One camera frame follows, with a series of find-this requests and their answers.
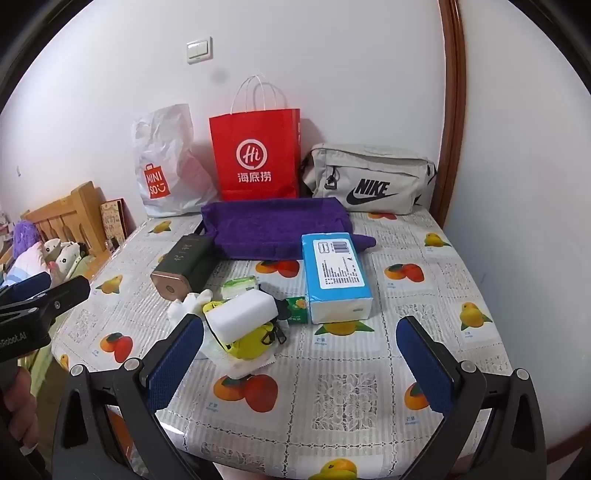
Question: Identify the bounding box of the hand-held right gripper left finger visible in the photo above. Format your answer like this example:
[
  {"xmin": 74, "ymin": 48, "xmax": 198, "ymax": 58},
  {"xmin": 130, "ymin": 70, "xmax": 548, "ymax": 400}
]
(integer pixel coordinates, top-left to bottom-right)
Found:
[{"xmin": 52, "ymin": 315, "xmax": 218, "ymax": 480}]

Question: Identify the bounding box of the fruit-print wipe packet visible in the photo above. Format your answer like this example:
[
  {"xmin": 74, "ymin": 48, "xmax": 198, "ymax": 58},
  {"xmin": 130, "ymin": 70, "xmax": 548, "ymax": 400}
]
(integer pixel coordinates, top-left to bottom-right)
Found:
[{"xmin": 228, "ymin": 353, "xmax": 276, "ymax": 382}]

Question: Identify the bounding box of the dark green box gold end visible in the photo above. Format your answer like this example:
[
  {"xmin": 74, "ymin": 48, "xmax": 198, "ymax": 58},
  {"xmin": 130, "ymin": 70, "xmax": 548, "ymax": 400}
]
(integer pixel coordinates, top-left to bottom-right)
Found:
[{"xmin": 150, "ymin": 233, "xmax": 218, "ymax": 301}]

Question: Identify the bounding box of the purple fabric tray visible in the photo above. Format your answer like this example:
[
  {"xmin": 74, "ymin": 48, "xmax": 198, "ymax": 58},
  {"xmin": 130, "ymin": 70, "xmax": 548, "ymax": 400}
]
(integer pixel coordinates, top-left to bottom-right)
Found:
[{"xmin": 200, "ymin": 197, "xmax": 377, "ymax": 261}]

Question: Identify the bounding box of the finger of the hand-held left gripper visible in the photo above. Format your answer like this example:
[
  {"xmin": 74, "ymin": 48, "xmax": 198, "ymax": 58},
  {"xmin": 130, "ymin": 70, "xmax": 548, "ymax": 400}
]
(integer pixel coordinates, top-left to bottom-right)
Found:
[
  {"xmin": 0, "ymin": 271, "xmax": 52, "ymax": 306},
  {"xmin": 0, "ymin": 275, "xmax": 91, "ymax": 326}
]

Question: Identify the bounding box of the green snack packet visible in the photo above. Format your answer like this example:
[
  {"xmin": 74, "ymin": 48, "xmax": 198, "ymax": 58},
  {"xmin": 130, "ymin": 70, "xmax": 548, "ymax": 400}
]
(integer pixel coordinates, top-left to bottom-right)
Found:
[{"xmin": 284, "ymin": 296, "xmax": 309, "ymax": 325}]

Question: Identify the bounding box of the blue tissue pack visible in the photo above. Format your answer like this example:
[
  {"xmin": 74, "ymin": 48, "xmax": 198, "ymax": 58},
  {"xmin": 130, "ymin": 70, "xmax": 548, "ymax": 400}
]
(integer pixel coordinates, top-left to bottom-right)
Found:
[{"xmin": 301, "ymin": 232, "xmax": 374, "ymax": 325}]

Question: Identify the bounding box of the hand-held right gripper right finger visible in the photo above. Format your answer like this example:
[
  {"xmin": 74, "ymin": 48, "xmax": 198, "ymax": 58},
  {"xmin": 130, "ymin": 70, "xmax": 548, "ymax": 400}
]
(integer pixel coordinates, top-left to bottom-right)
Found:
[{"xmin": 396, "ymin": 315, "xmax": 548, "ymax": 480}]

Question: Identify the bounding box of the red paper bag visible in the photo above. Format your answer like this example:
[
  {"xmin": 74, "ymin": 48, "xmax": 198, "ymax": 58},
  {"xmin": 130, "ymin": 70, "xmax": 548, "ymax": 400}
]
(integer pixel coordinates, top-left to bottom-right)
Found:
[{"xmin": 209, "ymin": 75, "xmax": 302, "ymax": 202}]

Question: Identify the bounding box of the brown wooden door frame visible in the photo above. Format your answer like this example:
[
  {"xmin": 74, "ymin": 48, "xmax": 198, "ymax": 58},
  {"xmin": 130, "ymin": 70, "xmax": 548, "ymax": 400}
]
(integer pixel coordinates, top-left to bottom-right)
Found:
[{"xmin": 436, "ymin": 0, "xmax": 467, "ymax": 227}]

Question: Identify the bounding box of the purple plush toy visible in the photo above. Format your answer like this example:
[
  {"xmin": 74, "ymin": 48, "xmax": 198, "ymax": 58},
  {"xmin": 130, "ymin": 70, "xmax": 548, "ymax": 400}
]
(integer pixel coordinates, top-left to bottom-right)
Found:
[{"xmin": 11, "ymin": 220, "xmax": 42, "ymax": 259}]

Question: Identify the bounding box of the white sponge block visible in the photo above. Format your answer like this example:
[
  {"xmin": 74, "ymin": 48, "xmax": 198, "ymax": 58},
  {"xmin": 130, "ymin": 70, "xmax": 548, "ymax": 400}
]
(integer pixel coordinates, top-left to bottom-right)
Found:
[{"xmin": 204, "ymin": 293, "xmax": 279, "ymax": 347}]

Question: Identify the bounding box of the beige waist bag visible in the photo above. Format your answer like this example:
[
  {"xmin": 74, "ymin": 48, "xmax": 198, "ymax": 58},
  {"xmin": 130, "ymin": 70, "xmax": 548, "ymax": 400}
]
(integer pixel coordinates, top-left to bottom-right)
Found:
[{"xmin": 300, "ymin": 143, "xmax": 438, "ymax": 216}]

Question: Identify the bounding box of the white tissue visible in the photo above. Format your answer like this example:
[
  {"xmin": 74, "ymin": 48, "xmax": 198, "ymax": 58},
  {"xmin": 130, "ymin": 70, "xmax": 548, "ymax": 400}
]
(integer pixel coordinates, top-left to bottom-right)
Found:
[{"xmin": 167, "ymin": 291, "xmax": 214, "ymax": 324}]

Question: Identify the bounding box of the small green tissue pack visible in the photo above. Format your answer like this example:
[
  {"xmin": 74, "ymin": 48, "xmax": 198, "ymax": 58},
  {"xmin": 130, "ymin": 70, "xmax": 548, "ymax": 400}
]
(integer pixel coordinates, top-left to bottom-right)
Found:
[{"xmin": 221, "ymin": 275, "xmax": 258, "ymax": 301}]

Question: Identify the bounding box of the yellow black pouch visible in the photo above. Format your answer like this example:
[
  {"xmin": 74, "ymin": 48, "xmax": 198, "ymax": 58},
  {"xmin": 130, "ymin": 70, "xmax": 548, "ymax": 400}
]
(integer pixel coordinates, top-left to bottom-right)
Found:
[{"xmin": 202, "ymin": 299, "xmax": 287, "ymax": 361}]

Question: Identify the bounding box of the person's left forearm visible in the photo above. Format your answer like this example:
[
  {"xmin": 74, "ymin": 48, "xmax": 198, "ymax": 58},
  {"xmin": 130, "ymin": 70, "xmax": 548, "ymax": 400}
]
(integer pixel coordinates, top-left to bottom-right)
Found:
[{"xmin": 0, "ymin": 401, "xmax": 51, "ymax": 480}]

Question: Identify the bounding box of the patterned flat box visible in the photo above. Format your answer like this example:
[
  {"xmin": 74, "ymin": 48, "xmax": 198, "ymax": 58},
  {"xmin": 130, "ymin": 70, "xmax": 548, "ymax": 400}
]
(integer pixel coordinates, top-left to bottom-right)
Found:
[{"xmin": 100, "ymin": 198, "xmax": 127, "ymax": 245}]

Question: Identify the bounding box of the white plastic bag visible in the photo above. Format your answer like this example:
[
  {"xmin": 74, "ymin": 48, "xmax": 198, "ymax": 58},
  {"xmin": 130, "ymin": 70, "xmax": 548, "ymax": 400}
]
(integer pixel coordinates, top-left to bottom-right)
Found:
[{"xmin": 130, "ymin": 104, "xmax": 221, "ymax": 219}]

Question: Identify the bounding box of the white light switch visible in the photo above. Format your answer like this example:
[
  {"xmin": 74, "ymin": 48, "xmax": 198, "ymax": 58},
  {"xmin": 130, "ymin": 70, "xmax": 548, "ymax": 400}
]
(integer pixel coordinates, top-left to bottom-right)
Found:
[{"xmin": 187, "ymin": 38, "xmax": 214, "ymax": 65}]

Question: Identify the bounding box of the person's left hand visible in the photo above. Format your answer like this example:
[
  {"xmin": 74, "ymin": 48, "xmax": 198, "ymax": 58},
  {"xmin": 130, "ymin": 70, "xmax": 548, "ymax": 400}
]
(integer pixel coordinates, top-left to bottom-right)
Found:
[{"xmin": 2, "ymin": 366, "xmax": 41, "ymax": 448}]

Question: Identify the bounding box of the black watch strap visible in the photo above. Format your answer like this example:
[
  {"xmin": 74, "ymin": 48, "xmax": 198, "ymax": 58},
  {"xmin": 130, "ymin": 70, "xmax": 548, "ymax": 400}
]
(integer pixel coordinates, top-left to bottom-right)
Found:
[{"xmin": 274, "ymin": 300, "xmax": 291, "ymax": 344}]

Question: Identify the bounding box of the wooden bed headboard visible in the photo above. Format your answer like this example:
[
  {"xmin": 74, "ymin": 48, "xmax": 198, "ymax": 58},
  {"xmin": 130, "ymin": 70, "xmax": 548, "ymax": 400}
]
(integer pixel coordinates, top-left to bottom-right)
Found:
[{"xmin": 23, "ymin": 181, "xmax": 114, "ymax": 268}]

